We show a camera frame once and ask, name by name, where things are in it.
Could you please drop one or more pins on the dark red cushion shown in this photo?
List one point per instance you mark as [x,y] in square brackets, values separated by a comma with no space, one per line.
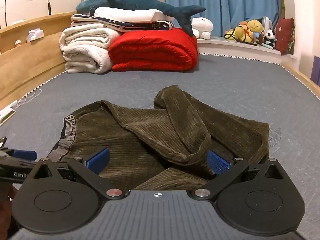
[283,35]

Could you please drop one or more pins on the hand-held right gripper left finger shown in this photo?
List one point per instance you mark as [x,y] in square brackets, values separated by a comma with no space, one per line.
[98,160]

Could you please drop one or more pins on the panda plush toy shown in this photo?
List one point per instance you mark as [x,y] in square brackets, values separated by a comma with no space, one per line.
[270,35]

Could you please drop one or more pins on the white folded blanket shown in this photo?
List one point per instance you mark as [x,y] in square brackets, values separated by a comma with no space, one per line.
[125,13]

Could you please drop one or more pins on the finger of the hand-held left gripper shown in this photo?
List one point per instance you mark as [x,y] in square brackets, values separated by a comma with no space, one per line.
[25,154]

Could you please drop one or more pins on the white plush toy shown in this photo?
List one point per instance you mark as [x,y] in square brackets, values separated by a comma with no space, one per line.
[201,25]

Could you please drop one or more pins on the yellow plush toy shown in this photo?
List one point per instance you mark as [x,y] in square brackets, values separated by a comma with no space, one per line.
[255,26]

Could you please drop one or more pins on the white folded quilt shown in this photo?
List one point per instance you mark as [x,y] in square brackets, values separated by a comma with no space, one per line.
[82,47]

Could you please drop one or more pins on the small white object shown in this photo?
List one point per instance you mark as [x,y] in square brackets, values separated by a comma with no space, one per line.
[17,43]

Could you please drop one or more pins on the blue curtain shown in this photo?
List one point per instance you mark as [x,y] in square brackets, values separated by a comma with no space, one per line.
[225,0]

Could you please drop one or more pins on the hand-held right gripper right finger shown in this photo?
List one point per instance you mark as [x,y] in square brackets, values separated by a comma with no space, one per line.
[218,162]

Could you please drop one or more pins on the red folded comforter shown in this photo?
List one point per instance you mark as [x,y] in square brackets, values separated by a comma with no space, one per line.
[152,50]

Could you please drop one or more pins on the purple mat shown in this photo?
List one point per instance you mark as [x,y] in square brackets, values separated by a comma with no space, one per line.
[316,70]

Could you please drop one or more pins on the white tissue pack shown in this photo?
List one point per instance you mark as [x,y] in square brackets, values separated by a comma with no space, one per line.
[35,35]

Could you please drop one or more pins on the navy star-patterned blanket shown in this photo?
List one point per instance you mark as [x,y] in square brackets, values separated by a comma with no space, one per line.
[155,25]

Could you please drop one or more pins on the wooden bed frame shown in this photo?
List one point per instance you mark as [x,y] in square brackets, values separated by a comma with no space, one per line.
[30,55]

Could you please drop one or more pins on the blue shark plush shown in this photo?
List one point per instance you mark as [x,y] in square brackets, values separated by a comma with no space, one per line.
[130,1]

